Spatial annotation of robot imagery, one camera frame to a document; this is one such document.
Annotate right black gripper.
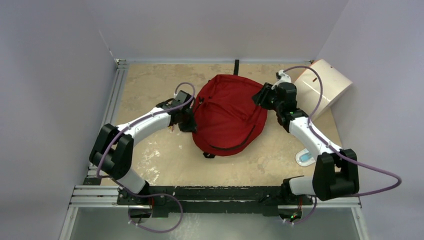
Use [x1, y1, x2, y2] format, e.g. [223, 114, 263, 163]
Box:
[251, 82, 283, 113]

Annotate red backpack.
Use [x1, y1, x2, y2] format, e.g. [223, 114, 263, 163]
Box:
[192, 59, 268, 159]

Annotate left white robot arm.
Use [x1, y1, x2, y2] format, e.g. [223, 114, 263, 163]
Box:
[89, 90, 196, 205]

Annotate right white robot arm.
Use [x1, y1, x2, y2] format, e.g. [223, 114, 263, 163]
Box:
[252, 82, 360, 204]

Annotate cream round lunch box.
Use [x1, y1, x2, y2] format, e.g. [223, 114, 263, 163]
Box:
[294, 59, 353, 121]

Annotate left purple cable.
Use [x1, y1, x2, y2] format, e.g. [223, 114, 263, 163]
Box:
[96, 82, 196, 233]

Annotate purple cable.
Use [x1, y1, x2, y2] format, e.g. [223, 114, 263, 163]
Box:
[96, 82, 196, 233]
[276, 65, 403, 226]

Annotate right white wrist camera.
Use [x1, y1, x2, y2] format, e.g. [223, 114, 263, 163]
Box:
[271, 69, 292, 90]

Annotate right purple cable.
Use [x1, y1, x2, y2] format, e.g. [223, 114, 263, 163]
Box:
[276, 65, 403, 226]

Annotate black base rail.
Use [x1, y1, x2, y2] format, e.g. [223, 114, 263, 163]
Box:
[117, 185, 313, 218]

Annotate aluminium frame rails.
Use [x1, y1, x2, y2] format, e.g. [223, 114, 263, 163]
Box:
[60, 61, 369, 240]

